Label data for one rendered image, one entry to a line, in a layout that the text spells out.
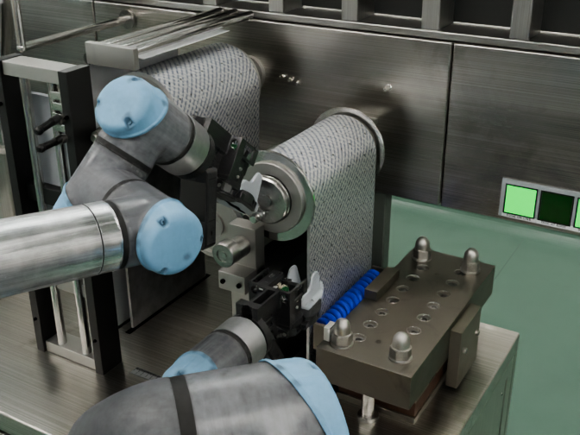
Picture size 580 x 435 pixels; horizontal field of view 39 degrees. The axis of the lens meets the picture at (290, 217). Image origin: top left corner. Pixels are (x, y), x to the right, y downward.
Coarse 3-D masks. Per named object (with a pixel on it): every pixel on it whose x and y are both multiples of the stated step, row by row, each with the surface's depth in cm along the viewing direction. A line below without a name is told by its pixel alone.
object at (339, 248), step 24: (360, 192) 139; (336, 216) 132; (360, 216) 141; (312, 240) 127; (336, 240) 134; (360, 240) 143; (312, 264) 128; (336, 264) 136; (360, 264) 146; (336, 288) 138
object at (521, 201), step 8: (512, 192) 139; (520, 192) 139; (528, 192) 138; (512, 200) 140; (520, 200) 139; (528, 200) 138; (512, 208) 140; (520, 208) 140; (528, 208) 139; (528, 216) 139
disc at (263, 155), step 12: (264, 156) 123; (276, 156) 122; (288, 168) 122; (300, 168) 121; (300, 180) 121; (312, 192) 121; (312, 204) 122; (312, 216) 123; (300, 228) 125; (276, 240) 128
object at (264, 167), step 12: (252, 168) 124; (264, 168) 123; (276, 168) 122; (288, 180) 122; (300, 192) 122; (300, 204) 122; (288, 216) 124; (300, 216) 123; (264, 228) 127; (276, 228) 126; (288, 228) 125
